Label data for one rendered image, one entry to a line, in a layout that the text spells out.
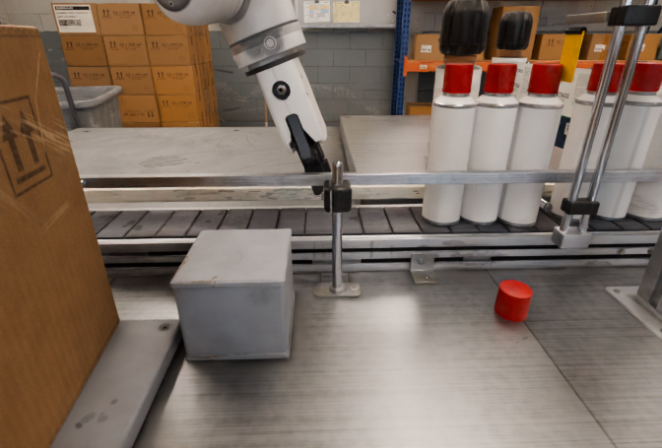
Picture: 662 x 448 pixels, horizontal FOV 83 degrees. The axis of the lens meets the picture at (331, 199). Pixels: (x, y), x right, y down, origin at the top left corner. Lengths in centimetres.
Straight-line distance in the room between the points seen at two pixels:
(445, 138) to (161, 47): 350
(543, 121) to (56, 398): 54
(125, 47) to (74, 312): 367
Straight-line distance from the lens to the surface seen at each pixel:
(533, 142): 52
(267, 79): 43
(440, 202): 51
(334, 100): 502
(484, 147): 51
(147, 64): 391
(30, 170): 33
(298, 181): 45
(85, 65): 414
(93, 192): 63
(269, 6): 44
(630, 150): 62
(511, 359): 43
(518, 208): 55
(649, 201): 67
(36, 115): 34
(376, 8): 486
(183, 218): 57
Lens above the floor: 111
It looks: 23 degrees down
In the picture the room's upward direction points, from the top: straight up
